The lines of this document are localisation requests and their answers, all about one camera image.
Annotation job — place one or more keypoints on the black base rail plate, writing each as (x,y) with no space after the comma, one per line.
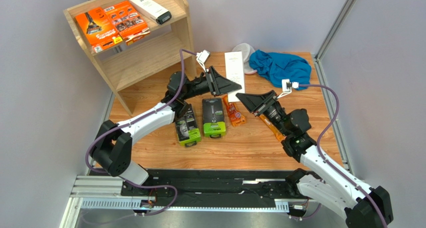
(221,189)

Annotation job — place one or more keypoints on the green black razor pack right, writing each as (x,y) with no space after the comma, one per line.
(213,118)

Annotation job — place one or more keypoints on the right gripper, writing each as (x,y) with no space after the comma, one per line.
(267,102)

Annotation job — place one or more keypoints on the blue cloth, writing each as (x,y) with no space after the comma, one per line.
(275,67)

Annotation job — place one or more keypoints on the wooden two-tier shelf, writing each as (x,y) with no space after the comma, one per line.
(142,59)

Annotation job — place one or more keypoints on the orange razor cartridge box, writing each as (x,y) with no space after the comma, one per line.
(128,21)

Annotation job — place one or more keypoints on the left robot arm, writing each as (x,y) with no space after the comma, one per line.
(112,148)

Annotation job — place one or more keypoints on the orange razor bag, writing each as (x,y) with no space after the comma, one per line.
(235,116)
(279,136)

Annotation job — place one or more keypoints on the green black razor pack left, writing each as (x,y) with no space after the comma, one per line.
(187,129)

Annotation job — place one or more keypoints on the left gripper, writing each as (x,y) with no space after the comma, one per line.
(217,84)

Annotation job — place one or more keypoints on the white razor box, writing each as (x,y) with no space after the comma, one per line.
(152,10)
(235,70)

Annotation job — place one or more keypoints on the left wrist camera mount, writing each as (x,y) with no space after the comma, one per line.
(201,58)

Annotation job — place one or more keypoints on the orange razor box left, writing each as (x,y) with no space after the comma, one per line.
(98,29)

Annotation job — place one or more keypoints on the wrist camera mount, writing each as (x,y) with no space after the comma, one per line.
(201,58)
(287,87)

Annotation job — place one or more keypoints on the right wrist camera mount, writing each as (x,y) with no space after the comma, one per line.
(287,87)

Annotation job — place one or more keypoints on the white mesh bag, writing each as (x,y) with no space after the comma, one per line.
(246,51)

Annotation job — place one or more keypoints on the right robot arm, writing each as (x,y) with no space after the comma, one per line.
(358,203)

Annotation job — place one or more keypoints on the green black razor pack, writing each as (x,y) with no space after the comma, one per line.
(187,129)
(213,118)

